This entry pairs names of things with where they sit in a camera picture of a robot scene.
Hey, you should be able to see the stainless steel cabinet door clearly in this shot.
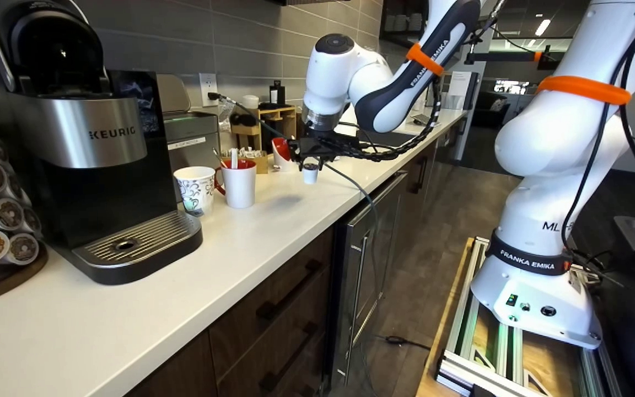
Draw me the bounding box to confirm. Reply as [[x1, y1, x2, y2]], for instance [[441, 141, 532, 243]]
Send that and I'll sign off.
[[329, 172, 413, 397]]

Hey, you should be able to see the black bottle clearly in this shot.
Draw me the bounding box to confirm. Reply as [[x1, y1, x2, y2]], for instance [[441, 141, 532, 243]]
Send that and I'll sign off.
[[266, 77, 286, 109]]

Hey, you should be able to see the printed white paper cup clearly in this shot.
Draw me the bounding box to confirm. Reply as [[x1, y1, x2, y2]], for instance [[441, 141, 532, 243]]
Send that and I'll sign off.
[[173, 165, 216, 215]]

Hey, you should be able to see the coffee pod carousel holder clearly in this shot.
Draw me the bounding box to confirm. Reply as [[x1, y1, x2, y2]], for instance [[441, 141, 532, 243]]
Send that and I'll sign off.
[[0, 101, 48, 311]]

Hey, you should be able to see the stainless steel appliance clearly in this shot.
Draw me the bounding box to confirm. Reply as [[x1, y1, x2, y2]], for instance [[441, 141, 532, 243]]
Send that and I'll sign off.
[[162, 108, 223, 172]]

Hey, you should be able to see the white mug red interior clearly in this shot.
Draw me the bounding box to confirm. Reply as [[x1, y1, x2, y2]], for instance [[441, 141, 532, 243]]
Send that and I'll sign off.
[[270, 135, 296, 172], [216, 157, 259, 208]]

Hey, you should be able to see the black floor cable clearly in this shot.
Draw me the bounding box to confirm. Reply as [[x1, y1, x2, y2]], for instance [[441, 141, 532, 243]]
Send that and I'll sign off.
[[382, 333, 434, 350]]

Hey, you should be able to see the dark wood base cabinet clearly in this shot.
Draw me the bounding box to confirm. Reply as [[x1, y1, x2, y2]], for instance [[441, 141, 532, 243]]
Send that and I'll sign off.
[[126, 226, 338, 397]]

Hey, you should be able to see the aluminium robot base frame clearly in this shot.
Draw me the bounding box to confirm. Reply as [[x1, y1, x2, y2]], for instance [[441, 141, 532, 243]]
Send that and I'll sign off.
[[434, 233, 629, 397]]

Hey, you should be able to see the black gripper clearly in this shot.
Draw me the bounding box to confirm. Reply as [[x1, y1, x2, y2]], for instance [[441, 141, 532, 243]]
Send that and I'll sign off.
[[286, 129, 352, 176]]

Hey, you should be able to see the black silver Keurig coffee maker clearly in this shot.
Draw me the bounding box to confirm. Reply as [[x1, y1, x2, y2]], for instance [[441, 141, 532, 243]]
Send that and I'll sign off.
[[0, 0, 206, 286]]

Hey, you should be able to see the white wall outlet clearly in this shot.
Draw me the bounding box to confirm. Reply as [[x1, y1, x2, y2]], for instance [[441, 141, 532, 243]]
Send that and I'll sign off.
[[197, 70, 220, 106]]

